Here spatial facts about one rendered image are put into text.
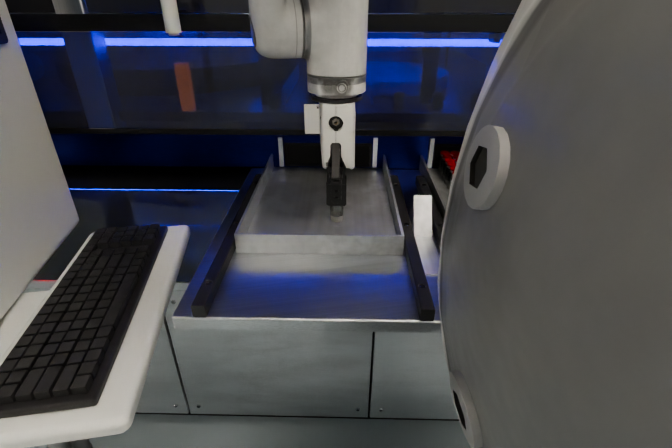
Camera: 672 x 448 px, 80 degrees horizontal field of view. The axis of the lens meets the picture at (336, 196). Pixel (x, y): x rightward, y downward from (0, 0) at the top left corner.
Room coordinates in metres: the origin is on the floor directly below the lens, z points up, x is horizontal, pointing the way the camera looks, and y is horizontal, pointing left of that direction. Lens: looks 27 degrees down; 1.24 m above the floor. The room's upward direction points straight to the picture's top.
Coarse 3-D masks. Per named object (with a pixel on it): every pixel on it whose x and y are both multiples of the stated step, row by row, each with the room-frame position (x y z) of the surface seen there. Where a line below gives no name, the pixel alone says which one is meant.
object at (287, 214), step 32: (384, 160) 0.82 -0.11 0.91; (256, 192) 0.66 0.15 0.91; (288, 192) 0.72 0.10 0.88; (320, 192) 0.72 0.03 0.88; (352, 192) 0.72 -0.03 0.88; (384, 192) 0.72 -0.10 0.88; (256, 224) 0.60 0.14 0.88; (288, 224) 0.60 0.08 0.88; (320, 224) 0.60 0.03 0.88; (352, 224) 0.60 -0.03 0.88; (384, 224) 0.60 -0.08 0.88
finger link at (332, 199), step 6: (330, 174) 0.54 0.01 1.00; (342, 174) 0.55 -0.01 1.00; (336, 180) 0.55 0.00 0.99; (330, 186) 0.57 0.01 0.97; (336, 186) 0.56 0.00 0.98; (342, 186) 0.56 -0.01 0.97; (330, 192) 0.57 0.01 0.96; (336, 192) 0.56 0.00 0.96; (342, 192) 0.56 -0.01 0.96; (330, 198) 0.57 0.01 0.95; (336, 198) 0.56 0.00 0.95; (342, 198) 0.56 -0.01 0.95; (330, 204) 0.56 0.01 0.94; (336, 204) 0.56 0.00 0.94; (342, 204) 0.56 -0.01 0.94
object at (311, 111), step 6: (306, 108) 0.77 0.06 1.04; (312, 108) 0.77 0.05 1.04; (318, 108) 0.77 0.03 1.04; (306, 114) 0.77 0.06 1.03; (312, 114) 0.77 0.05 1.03; (318, 114) 0.77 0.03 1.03; (306, 120) 0.77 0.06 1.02; (312, 120) 0.77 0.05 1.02; (318, 120) 0.77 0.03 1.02; (306, 126) 0.77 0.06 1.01; (312, 126) 0.77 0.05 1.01; (318, 126) 0.77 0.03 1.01; (306, 132) 0.77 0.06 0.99; (312, 132) 0.77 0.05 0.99; (318, 132) 0.77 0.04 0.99
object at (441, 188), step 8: (424, 160) 0.81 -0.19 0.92; (424, 168) 0.79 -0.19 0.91; (424, 176) 0.78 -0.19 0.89; (432, 176) 0.80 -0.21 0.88; (440, 176) 0.80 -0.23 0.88; (432, 184) 0.70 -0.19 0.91; (440, 184) 0.76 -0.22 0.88; (432, 192) 0.69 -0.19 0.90; (440, 192) 0.72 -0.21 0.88; (448, 192) 0.72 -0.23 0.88; (440, 200) 0.63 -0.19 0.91; (440, 208) 0.62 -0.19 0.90
